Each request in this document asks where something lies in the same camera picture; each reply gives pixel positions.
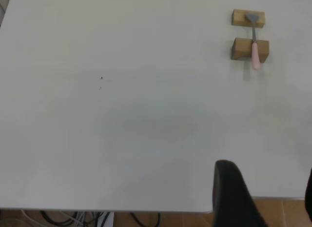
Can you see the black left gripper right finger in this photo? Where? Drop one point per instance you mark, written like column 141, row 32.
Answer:
column 309, row 190

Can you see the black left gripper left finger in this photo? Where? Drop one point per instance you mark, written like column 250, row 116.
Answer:
column 231, row 200

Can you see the white power strip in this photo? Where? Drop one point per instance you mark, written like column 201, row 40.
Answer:
column 107, row 220

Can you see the arched wooden block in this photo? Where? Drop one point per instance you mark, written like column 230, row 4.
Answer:
column 240, row 47

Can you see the flat wooden block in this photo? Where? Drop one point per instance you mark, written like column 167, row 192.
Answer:
column 237, row 18

